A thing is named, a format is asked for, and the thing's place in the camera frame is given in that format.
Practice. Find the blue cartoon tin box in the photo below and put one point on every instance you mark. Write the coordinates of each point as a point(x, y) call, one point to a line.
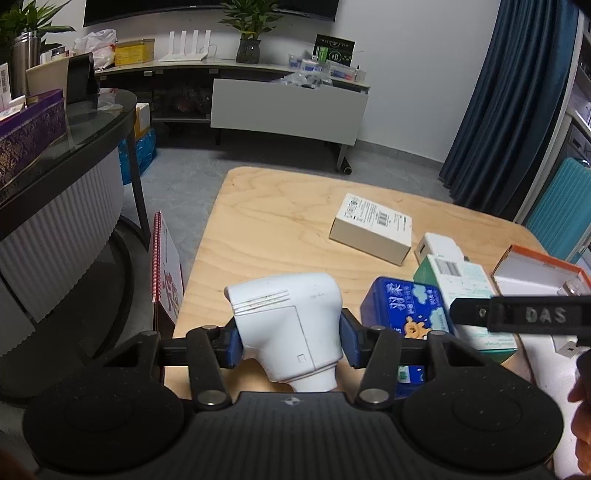
point(401, 300)

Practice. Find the white adapter box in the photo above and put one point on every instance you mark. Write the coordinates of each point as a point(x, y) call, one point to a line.
point(369, 221)

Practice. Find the clear plastic bags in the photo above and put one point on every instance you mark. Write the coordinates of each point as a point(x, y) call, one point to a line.
point(300, 81)

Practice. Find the small white charger adapter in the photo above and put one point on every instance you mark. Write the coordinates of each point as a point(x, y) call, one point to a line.
point(436, 247)

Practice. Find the pile of small packets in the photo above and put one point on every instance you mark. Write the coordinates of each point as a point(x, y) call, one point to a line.
point(341, 71)

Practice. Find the purple patterned box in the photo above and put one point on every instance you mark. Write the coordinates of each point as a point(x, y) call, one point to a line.
point(27, 134)

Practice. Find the person's right hand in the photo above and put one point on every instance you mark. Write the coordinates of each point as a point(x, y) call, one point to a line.
point(582, 424)

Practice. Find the long low tv cabinet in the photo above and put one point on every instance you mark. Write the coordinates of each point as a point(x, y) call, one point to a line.
point(286, 110)

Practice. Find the black television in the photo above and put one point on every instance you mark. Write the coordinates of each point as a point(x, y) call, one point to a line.
point(207, 9)

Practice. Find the green and white carton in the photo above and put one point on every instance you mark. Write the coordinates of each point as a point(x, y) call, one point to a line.
point(466, 281)

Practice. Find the black box with green print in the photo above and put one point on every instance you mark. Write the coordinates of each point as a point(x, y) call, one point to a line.
point(334, 48)

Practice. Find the black stand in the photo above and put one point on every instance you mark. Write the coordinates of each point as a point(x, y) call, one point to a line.
point(83, 78)

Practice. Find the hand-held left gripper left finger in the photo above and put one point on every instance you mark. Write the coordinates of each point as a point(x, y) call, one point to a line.
point(233, 344)

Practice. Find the leafy green table plant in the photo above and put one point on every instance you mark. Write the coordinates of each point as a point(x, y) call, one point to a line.
point(27, 16)

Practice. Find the teal suitcase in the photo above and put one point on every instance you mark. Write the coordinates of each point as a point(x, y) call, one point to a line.
point(563, 207)

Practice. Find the red spiral calendar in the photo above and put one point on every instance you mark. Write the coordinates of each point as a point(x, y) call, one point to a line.
point(166, 272)

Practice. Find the white elbow plug device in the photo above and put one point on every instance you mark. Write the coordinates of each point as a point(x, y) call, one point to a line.
point(286, 318)

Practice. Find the yellow box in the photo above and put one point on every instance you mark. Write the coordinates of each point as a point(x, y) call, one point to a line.
point(134, 51)

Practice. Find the white router with antennas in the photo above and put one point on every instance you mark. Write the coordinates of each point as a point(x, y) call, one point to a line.
point(184, 54)

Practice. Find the white plastic bag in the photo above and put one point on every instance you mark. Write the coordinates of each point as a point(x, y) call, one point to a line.
point(94, 48)

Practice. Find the orange and white cardboard box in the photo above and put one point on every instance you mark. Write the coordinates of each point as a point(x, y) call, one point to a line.
point(526, 281)

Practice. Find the white and yellow carton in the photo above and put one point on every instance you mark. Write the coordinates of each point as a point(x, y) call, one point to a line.
point(142, 117)

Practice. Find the clear liquid refill bottle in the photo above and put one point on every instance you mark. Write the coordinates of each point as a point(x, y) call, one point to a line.
point(570, 286)

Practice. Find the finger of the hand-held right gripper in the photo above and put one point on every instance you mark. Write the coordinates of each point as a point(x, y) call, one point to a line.
point(471, 313)

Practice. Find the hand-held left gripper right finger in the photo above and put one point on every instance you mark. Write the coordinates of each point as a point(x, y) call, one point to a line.
point(348, 341)

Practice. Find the blue storage bag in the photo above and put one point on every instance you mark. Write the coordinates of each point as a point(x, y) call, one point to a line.
point(136, 157)

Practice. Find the stainless steel tumbler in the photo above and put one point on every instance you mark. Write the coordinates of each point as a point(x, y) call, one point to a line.
point(25, 64)

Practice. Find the dark blue curtain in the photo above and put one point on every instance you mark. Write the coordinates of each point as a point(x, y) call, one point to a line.
point(503, 115)

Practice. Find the dark glass-top round table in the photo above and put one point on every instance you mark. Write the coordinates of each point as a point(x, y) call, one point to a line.
point(60, 221)

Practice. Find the potted plant in dark vase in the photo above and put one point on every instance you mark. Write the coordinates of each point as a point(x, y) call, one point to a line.
point(248, 48)

